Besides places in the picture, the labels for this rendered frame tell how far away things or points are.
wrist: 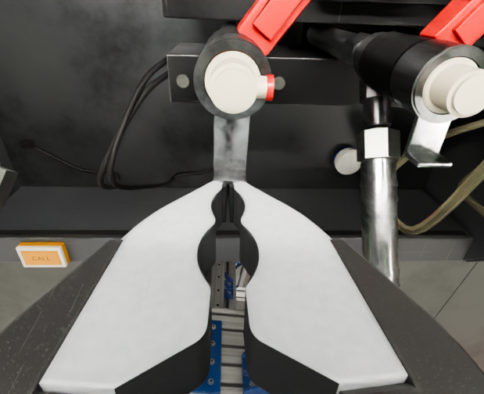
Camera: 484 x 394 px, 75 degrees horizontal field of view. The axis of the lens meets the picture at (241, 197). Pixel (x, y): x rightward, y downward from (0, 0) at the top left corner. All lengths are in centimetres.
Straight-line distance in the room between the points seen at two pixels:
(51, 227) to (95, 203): 7
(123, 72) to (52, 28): 9
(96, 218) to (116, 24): 23
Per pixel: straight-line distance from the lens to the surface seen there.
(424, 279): 214
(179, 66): 27
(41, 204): 51
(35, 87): 49
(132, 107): 27
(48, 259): 44
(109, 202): 48
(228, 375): 81
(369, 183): 18
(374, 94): 19
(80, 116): 48
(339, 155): 47
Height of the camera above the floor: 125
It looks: 58 degrees down
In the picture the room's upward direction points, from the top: 176 degrees clockwise
